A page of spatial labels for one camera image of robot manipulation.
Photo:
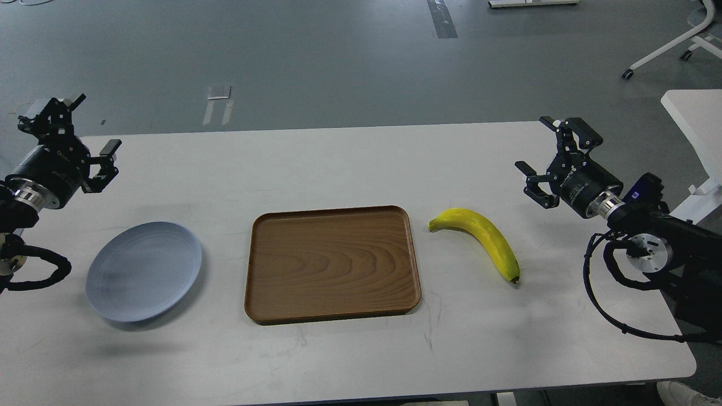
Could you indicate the yellow banana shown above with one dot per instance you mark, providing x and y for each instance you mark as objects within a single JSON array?
[{"x": 493, "y": 241}]

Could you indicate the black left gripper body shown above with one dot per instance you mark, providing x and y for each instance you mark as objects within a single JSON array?
[{"x": 51, "y": 173}]

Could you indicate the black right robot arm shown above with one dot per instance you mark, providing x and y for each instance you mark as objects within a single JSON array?
[{"x": 646, "y": 248}]

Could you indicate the white wheeled chair base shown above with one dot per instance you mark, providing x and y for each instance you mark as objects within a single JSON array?
[{"x": 704, "y": 32}]

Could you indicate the light blue plate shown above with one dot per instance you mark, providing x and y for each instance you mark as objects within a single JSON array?
[{"x": 143, "y": 272}]

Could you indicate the white side table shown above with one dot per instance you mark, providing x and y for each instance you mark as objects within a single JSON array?
[{"x": 698, "y": 114}]

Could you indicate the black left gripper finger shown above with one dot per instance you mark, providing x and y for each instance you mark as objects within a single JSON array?
[
  {"x": 107, "y": 168},
  {"x": 50, "y": 122}
]

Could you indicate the white shoe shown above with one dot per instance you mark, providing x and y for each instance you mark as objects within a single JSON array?
[{"x": 675, "y": 393}]

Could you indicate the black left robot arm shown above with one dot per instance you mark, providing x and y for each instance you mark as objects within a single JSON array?
[{"x": 15, "y": 218}]

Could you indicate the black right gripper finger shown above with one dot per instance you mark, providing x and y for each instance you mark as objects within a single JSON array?
[
  {"x": 574, "y": 141},
  {"x": 544, "y": 189}
]

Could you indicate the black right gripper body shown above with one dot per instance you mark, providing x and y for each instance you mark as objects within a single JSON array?
[{"x": 581, "y": 184}]

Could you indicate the brown wooden tray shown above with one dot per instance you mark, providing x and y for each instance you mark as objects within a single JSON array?
[{"x": 322, "y": 265}]

